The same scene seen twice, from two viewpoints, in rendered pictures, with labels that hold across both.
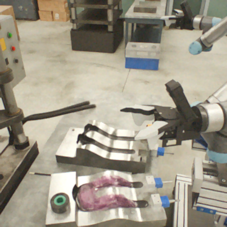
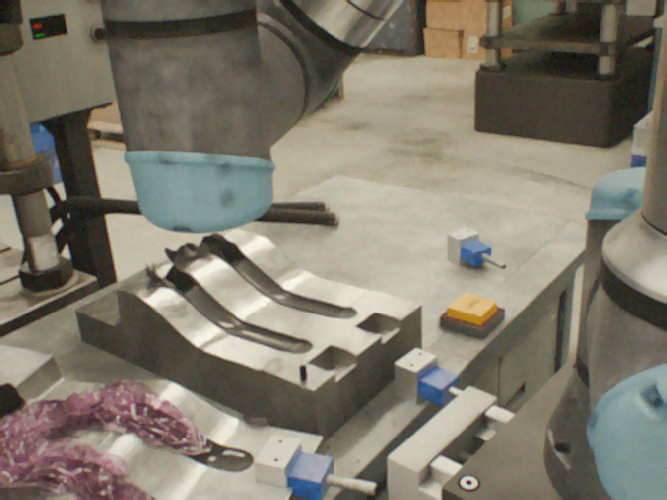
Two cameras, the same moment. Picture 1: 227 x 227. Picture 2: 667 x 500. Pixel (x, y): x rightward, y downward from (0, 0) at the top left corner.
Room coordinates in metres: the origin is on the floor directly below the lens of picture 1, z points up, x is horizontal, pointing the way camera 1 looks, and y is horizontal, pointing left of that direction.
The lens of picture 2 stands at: (0.23, -0.57, 1.43)
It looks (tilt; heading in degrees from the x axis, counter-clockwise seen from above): 24 degrees down; 28
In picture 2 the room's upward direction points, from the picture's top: 4 degrees counter-clockwise
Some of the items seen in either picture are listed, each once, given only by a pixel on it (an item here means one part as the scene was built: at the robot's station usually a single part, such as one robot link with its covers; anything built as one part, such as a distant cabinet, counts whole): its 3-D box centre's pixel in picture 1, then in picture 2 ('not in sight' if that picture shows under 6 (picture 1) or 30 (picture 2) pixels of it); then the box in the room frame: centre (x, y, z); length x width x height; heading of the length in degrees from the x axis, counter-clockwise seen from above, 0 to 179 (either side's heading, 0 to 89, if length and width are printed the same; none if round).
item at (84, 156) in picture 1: (103, 143); (240, 311); (1.07, 0.06, 0.87); 0.50 x 0.26 x 0.14; 80
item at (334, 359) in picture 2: (142, 155); (333, 370); (0.97, -0.16, 0.87); 0.05 x 0.05 x 0.04; 80
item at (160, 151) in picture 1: (162, 151); (444, 388); (1.05, -0.29, 0.83); 0.13 x 0.05 x 0.05; 74
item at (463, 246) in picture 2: not in sight; (479, 254); (1.48, -0.21, 0.83); 0.13 x 0.05 x 0.05; 58
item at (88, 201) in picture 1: (106, 191); (81, 435); (0.71, 0.03, 0.90); 0.26 x 0.18 x 0.08; 97
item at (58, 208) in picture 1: (60, 202); not in sight; (0.63, 0.22, 0.93); 0.08 x 0.08 x 0.04
